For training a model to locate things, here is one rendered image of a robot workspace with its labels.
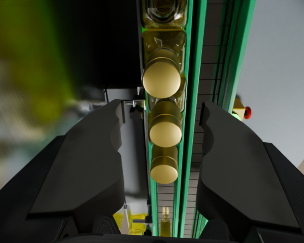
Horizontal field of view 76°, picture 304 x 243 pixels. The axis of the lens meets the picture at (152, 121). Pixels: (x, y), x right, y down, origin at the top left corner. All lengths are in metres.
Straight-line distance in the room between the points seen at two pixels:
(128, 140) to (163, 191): 0.25
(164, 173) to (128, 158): 0.39
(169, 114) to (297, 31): 0.52
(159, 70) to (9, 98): 0.12
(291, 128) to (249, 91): 0.22
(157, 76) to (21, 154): 0.13
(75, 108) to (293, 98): 0.64
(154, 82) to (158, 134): 0.06
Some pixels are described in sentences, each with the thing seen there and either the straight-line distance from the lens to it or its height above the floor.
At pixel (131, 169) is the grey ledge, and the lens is 0.66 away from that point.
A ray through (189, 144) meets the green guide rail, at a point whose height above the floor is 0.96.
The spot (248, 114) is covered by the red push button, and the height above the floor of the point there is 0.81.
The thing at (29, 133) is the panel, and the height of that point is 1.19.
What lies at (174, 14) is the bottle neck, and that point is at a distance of 0.18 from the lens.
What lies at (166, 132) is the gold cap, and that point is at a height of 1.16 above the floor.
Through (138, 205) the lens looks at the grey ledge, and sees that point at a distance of 0.80.
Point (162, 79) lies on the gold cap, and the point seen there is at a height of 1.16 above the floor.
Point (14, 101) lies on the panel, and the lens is 0.19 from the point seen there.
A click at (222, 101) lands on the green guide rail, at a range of 0.48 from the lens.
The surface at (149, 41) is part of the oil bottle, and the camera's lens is 0.24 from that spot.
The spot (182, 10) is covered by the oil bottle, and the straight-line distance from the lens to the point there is 0.24.
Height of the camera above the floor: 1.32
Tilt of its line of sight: 57 degrees down
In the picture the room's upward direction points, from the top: 173 degrees counter-clockwise
